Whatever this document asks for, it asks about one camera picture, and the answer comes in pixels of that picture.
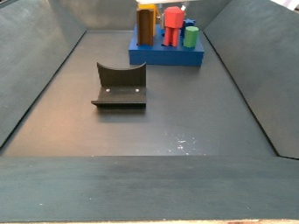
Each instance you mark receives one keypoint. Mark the brown arch block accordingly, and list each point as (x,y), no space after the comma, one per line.
(145,26)

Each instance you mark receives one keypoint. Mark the yellow arch block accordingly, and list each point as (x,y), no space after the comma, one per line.
(149,7)

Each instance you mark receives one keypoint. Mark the green hexagonal peg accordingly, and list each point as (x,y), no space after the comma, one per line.
(191,33)

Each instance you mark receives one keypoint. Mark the blue peg board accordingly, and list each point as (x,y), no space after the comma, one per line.
(164,55)

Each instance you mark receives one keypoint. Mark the black curved holder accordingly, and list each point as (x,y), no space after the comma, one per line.
(121,87)

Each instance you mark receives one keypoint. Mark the red three prong block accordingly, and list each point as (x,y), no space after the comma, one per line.
(173,17)

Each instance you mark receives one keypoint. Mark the dark blue star block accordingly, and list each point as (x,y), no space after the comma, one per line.
(187,22)

